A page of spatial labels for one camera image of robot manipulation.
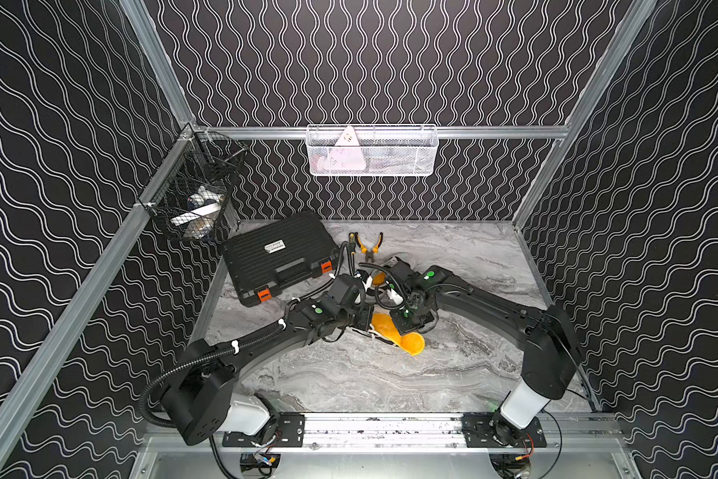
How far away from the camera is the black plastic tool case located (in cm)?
97

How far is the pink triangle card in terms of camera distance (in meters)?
0.90

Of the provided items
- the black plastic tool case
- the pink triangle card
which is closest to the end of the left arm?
the black plastic tool case

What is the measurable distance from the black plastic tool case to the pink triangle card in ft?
1.09

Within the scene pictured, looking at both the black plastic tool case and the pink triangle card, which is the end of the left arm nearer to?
the black plastic tool case
